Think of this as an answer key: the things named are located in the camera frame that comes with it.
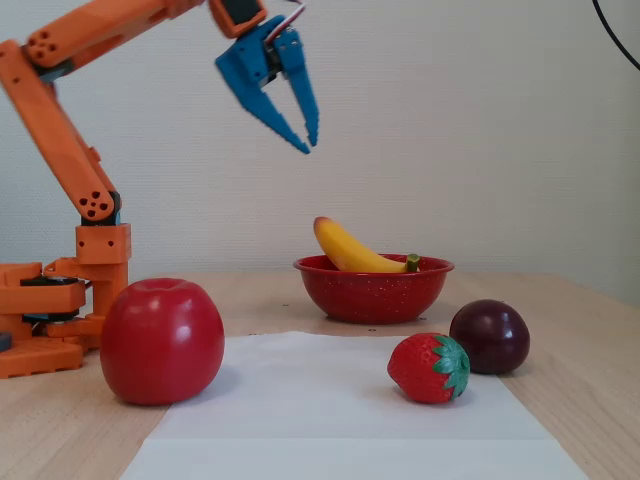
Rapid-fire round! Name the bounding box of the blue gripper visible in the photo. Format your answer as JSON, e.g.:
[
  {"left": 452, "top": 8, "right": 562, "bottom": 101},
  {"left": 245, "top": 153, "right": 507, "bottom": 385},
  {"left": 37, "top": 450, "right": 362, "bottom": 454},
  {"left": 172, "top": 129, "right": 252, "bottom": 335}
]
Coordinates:
[{"left": 214, "top": 14, "right": 321, "bottom": 156}]

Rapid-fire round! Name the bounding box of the yellow toy banana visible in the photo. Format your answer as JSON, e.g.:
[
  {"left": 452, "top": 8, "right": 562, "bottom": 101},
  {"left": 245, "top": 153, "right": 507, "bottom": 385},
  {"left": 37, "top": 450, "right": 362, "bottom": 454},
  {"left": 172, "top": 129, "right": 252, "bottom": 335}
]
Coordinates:
[{"left": 313, "top": 216, "right": 422, "bottom": 274}]

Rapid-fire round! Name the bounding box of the red toy apple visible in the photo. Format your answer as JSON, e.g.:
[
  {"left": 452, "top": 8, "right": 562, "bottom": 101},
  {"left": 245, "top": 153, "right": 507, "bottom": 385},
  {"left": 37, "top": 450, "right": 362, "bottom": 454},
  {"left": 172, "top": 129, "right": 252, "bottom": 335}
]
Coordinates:
[{"left": 99, "top": 277, "right": 226, "bottom": 406}]

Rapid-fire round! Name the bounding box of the red speckled enamel bowl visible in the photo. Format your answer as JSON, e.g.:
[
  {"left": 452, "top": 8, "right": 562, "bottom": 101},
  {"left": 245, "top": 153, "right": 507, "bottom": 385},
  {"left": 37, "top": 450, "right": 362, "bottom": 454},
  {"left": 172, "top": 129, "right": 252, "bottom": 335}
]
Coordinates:
[{"left": 292, "top": 253, "right": 455, "bottom": 325}]

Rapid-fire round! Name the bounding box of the red toy strawberry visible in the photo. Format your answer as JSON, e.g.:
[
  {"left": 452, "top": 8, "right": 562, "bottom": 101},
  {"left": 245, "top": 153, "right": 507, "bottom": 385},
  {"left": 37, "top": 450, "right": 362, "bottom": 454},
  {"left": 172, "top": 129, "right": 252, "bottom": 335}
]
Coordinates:
[{"left": 386, "top": 332, "right": 472, "bottom": 405}]

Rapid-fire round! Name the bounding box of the dark purple toy plum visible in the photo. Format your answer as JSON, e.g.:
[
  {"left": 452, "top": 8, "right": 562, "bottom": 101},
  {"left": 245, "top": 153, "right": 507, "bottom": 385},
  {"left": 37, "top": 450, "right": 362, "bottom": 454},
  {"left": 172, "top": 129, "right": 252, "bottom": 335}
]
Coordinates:
[{"left": 448, "top": 298, "right": 532, "bottom": 376}]

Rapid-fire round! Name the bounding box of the white paper sheet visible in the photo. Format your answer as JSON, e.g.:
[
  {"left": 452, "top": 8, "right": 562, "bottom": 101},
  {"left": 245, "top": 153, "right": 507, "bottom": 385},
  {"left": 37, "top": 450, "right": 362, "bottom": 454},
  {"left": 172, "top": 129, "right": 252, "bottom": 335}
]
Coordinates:
[{"left": 118, "top": 330, "right": 591, "bottom": 480}]

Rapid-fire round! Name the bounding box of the white red black servo cable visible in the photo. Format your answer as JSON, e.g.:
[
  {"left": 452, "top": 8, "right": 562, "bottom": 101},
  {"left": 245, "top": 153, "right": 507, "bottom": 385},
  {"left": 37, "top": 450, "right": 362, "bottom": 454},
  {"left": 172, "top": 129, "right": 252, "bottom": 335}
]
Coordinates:
[{"left": 267, "top": 0, "right": 307, "bottom": 46}]

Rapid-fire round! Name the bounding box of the thin black cable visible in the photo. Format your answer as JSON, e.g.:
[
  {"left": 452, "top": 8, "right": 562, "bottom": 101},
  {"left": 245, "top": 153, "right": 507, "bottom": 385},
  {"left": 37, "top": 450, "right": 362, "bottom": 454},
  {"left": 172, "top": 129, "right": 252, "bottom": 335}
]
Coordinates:
[{"left": 591, "top": 0, "right": 640, "bottom": 72}]

